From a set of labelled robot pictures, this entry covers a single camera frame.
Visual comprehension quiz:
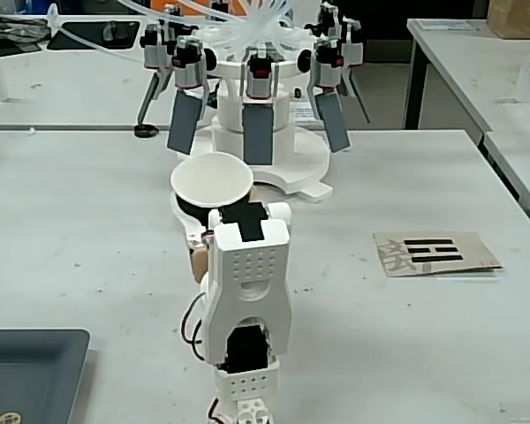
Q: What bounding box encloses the grey crumpled plastic bag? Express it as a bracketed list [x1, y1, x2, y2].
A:
[0, 11, 50, 44]

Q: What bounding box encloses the clear plastic tube bundle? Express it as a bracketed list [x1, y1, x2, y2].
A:
[48, 0, 320, 57]

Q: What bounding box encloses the printed cardboard card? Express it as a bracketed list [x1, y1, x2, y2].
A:
[373, 231, 504, 278]

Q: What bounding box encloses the white paper sheet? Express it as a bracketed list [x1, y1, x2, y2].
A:
[417, 19, 481, 32]

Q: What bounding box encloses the red black gripper cable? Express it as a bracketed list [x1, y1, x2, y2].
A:
[180, 291, 207, 346]

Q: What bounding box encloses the printed paper label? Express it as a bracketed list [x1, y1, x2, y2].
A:
[289, 100, 319, 123]

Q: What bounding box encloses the orange panel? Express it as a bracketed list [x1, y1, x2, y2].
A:
[153, 0, 244, 14]

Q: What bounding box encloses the black paper cup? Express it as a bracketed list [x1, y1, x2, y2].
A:
[170, 151, 255, 222]

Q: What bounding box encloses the grey paddle dispenser unit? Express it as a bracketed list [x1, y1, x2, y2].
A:
[135, 21, 177, 129]
[316, 2, 372, 125]
[240, 50, 278, 167]
[165, 35, 211, 155]
[308, 37, 352, 154]

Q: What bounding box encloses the dark grey tray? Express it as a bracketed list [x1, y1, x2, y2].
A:
[0, 328, 92, 424]

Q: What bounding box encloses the red black arm cable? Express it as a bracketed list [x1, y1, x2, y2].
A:
[189, 317, 209, 362]

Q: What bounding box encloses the brown cardboard box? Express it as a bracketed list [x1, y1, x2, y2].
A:
[487, 0, 530, 40]

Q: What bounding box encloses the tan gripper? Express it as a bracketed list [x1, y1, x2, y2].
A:
[170, 184, 262, 284]

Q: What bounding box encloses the white multi-legged robot machine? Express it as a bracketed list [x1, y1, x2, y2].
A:
[176, 55, 335, 204]

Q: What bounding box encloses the white table black leg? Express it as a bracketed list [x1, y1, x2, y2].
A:
[404, 17, 530, 133]

